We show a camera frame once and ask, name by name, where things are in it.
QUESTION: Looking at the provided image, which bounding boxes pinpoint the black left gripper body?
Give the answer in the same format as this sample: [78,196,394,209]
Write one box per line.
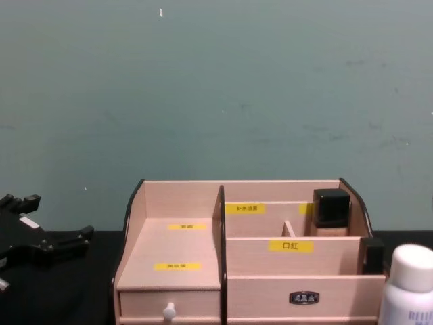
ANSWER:
[0,210,52,271]

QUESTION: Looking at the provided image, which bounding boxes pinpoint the pale wooden organizer drawer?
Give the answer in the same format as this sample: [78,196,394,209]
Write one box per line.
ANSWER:
[118,290,223,320]

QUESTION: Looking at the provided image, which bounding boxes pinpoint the white round drawer knob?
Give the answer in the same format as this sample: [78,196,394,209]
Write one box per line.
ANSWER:
[162,301,177,323]

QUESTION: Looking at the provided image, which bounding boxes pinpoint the pale wooden desk organizer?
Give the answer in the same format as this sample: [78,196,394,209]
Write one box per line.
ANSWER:
[111,177,387,325]

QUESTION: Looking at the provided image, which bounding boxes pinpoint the beige bottle with black cap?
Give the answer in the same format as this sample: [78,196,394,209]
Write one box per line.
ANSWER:
[304,188,351,237]

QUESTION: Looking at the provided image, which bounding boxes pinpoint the black square lipstick tube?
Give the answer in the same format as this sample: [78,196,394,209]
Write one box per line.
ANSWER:
[361,236,386,276]

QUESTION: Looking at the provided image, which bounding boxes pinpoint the white plastic bottle, white cap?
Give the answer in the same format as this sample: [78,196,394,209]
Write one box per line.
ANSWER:
[376,244,433,325]

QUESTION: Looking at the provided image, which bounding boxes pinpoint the plain pale wall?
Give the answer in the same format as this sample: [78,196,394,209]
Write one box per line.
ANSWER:
[0,0,433,234]

